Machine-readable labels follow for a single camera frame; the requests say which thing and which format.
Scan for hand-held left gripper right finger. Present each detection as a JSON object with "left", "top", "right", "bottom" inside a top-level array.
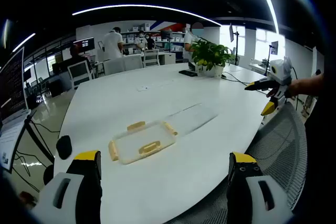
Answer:
[{"left": 227, "top": 152, "right": 295, "bottom": 224}]

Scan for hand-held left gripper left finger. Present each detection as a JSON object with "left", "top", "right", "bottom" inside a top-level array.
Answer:
[{"left": 31, "top": 150, "right": 103, "bottom": 224}]

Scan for clear container with beige buckles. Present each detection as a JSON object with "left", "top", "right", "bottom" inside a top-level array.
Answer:
[{"left": 108, "top": 120, "right": 179, "bottom": 166}]

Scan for person's right hand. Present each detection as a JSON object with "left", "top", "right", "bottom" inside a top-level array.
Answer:
[{"left": 266, "top": 82, "right": 299, "bottom": 98}]

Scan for black tripod stand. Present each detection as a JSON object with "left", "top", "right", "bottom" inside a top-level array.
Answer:
[{"left": 264, "top": 40, "right": 279, "bottom": 77}]

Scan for black round object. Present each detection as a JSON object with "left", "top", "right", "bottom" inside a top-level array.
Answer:
[{"left": 56, "top": 135, "right": 73, "bottom": 160}]

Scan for grey mesh office chair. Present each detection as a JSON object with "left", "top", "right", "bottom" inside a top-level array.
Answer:
[{"left": 167, "top": 102, "right": 308, "bottom": 224}]

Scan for white plant pot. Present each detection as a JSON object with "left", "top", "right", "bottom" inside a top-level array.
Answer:
[{"left": 195, "top": 63, "right": 225, "bottom": 78}]

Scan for monitor on black stand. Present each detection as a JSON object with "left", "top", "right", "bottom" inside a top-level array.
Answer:
[{"left": 229, "top": 23, "right": 242, "bottom": 65}]

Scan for green potted plant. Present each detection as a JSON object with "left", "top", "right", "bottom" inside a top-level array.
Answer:
[{"left": 189, "top": 39, "right": 236, "bottom": 71}]

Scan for long ceiling light strip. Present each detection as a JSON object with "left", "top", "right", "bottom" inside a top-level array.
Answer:
[
  {"left": 71, "top": 4, "right": 222, "bottom": 27},
  {"left": 250, "top": 0, "right": 280, "bottom": 35}
]

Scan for clear plastic lid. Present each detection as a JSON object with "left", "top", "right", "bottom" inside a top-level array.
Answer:
[{"left": 167, "top": 102, "right": 219, "bottom": 133}]

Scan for black phone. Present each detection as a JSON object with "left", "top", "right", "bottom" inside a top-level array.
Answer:
[{"left": 178, "top": 69, "right": 198, "bottom": 77}]

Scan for white paper sheets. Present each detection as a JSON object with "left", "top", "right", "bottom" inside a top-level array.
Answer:
[{"left": 0, "top": 118, "right": 28, "bottom": 174}]

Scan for white office chair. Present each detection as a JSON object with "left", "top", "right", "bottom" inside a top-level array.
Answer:
[
  {"left": 142, "top": 48, "right": 160, "bottom": 68},
  {"left": 67, "top": 60, "right": 94, "bottom": 90},
  {"left": 103, "top": 58, "right": 125, "bottom": 76},
  {"left": 123, "top": 55, "right": 144, "bottom": 71}
]

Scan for computer monitor with dark screen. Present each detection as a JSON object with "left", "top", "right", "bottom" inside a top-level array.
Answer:
[{"left": 0, "top": 46, "right": 33, "bottom": 125}]

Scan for short ceiling light strip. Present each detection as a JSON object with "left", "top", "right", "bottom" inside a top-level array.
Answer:
[{"left": 12, "top": 33, "right": 36, "bottom": 53}]

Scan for black cable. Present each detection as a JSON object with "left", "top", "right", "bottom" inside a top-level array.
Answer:
[{"left": 222, "top": 71, "right": 267, "bottom": 95}]

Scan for black wall screen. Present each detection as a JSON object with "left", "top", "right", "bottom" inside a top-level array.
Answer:
[{"left": 72, "top": 37, "right": 96, "bottom": 55}]

